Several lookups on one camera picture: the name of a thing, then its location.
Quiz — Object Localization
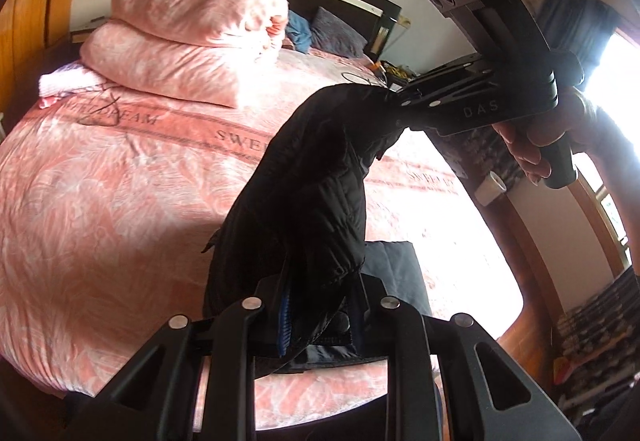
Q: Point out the black padded pants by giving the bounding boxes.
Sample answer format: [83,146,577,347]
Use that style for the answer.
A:
[203,83,430,376]

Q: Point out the person's right hand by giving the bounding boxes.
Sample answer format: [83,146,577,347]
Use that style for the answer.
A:
[491,84,609,186]

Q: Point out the cluttered bedside table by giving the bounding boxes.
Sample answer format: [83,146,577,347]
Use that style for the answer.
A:
[371,60,418,92]

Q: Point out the white cup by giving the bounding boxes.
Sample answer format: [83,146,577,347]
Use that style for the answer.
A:
[474,171,508,207]

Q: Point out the dark grey pillow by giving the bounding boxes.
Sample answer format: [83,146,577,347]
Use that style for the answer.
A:
[310,6,368,58]

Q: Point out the pink patterned bedspread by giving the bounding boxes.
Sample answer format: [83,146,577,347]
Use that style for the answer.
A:
[0,47,525,431]

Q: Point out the blue pillow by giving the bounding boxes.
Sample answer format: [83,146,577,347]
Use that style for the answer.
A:
[285,11,312,54]

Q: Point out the lower pink folded quilt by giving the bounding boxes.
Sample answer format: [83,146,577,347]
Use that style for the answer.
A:
[79,20,281,108]

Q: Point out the pink folded quilt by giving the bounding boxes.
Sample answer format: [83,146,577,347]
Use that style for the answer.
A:
[79,20,281,108]
[111,0,288,53]

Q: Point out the upper pink folded quilt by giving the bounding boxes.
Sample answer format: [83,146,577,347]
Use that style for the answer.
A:
[111,0,288,53]

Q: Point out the white pink folded towel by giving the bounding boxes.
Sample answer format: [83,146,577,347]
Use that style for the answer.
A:
[38,62,108,108]

